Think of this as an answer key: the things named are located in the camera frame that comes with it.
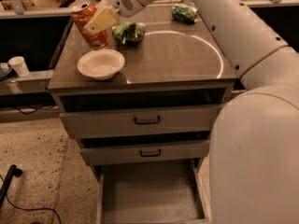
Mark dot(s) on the middle drawer black handle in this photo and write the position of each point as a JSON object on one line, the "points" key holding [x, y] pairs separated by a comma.
{"points": [[150, 153]]}

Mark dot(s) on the open bottom drawer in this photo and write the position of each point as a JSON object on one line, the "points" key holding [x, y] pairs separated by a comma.
{"points": [[159, 192]]}

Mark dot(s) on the top drawer black handle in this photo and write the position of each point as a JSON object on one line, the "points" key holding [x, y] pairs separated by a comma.
{"points": [[154, 121]]}

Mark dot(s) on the white plastic bowl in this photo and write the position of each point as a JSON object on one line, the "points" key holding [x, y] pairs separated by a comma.
{"points": [[101, 64]]}

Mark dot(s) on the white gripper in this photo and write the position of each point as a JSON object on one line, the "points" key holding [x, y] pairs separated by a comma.
{"points": [[124, 1]]}

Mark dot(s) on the grey drawer cabinet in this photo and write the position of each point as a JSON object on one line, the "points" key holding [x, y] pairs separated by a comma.
{"points": [[176, 72]]}

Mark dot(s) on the green chip bag rear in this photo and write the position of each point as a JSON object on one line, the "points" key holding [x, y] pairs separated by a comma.
{"points": [[185, 13]]}

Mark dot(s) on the green chip bag centre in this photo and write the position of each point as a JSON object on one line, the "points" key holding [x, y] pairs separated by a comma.
{"points": [[129, 32]]}

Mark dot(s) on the drawer black handle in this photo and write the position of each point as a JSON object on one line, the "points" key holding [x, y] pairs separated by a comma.
{"points": [[150, 153], [154, 121]]}

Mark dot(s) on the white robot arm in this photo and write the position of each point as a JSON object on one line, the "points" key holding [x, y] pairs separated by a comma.
{"points": [[254, 144]]}

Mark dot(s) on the white paper cup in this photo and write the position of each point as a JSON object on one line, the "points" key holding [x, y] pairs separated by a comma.
{"points": [[19, 66]]}

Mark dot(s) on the dark round plate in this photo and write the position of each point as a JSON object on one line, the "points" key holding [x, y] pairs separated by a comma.
{"points": [[6, 71]]}

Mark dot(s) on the orange coke can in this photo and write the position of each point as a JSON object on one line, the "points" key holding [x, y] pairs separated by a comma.
{"points": [[82, 15]]}

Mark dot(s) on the black stand on floor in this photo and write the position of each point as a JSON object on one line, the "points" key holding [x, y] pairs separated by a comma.
{"points": [[13, 171]]}

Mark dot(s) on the green chip bag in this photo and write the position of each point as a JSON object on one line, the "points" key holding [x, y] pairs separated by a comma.
{"points": [[185, 13], [129, 32]]}

